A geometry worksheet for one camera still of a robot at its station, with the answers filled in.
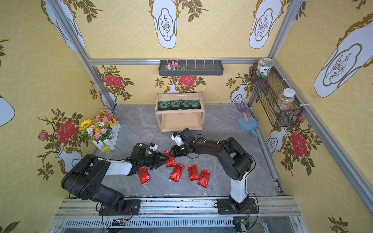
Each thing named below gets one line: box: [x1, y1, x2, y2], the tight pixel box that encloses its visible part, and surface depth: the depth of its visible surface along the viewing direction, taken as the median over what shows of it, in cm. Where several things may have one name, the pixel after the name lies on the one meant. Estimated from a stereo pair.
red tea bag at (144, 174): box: [137, 166, 151, 185], surface depth 84 cm
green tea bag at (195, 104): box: [190, 99, 202, 110], surface depth 94 cm
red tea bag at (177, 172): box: [169, 163, 185, 184], surface depth 86 cm
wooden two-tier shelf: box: [154, 91, 205, 134], surface depth 106 cm
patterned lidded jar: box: [256, 57, 275, 78], surface depth 87 cm
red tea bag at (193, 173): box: [187, 164, 200, 182], surface depth 85 cm
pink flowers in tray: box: [164, 60, 186, 71], surface depth 89 cm
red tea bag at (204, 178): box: [197, 168, 211, 189], surface depth 83 cm
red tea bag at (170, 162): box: [164, 150, 176, 168], surface depth 90 cm
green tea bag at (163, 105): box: [157, 100, 171, 111], surface depth 94 cm
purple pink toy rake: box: [236, 102, 250, 124], surface depth 123 cm
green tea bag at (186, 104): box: [181, 99, 193, 110], surface depth 94 cm
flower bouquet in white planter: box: [79, 109, 121, 154], surface depth 90 cm
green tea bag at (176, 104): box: [172, 101, 180, 108], surface depth 94 cm
